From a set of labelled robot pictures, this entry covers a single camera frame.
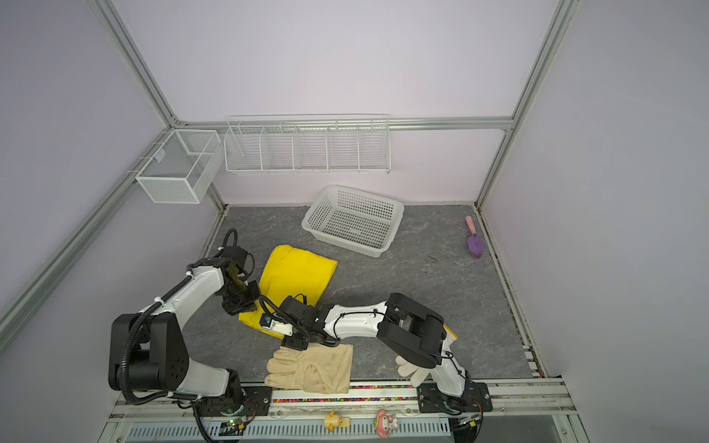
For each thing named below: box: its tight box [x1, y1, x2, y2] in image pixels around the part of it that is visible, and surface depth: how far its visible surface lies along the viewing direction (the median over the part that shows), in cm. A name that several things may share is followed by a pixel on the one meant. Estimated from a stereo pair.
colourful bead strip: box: [272, 384, 419, 404], surface depth 77 cm
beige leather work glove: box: [264, 343, 354, 395], surface depth 80 cm
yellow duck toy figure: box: [324, 410, 351, 433], surface depth 69 cm
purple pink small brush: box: [465, 215, 485, 260], surface depth 107 cm
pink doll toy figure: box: [373, 409, 399, 440], surface depth 69 cm
